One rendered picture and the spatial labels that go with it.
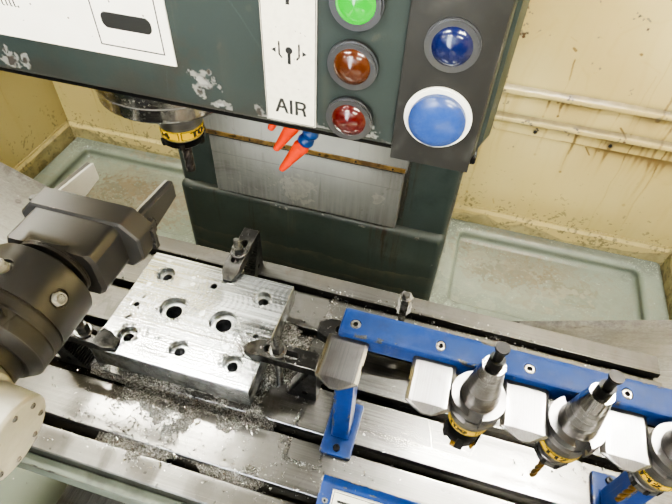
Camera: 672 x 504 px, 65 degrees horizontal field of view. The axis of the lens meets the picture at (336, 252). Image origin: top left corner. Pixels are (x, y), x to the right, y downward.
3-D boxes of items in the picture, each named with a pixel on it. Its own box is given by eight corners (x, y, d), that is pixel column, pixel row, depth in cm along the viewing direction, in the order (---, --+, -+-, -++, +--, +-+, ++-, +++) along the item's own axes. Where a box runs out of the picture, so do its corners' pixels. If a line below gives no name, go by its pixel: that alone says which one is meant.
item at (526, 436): (546, 450, 59) (548, 447, 58) (498, 436, 59) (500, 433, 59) (547, 394, 63) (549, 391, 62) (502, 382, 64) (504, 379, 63)
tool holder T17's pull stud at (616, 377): (608, 386, 55) (623, 369, 52) (613, 401, 53) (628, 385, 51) (592, 385, 55) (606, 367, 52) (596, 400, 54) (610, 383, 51)
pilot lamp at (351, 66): (369, 92, 28) (373, 52, 26) (329, 84, 28) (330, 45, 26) (372, 86, 28) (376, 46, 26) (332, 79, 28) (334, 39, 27)
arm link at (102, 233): (144, 192, 45) (58, 298, 37) (167, 265, 52) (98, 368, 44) (17, 162, 47) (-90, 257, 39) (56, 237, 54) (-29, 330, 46)
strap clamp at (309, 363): (315, 401, 94) (316, 358, 83) (246, 382, 97) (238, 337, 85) (321, 385, 97) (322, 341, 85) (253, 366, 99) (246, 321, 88)
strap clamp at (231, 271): (239, 312, 107) (231, 263, 96) (224, 308, 107) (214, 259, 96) (263, 265, 116) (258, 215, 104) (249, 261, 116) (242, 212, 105)
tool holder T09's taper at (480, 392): (501, 384, 62) (517, 354, 57) (496, 418, 59) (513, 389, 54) (463, 373, 63) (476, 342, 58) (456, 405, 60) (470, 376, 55)
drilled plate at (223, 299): (250, 406, 89) (248, 392, 86) (98, 361, 94) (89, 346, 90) (294, 301, 104) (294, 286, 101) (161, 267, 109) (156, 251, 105)
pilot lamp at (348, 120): (365, 142, 30) (368, 108, 28) (328, 135, 30) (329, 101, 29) (367, 136, 30) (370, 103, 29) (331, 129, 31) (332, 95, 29)
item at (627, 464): (651, 479, 57) (654, 476, 56) (599, 465, 58) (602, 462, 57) (644, 419, 61) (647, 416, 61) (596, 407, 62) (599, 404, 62)
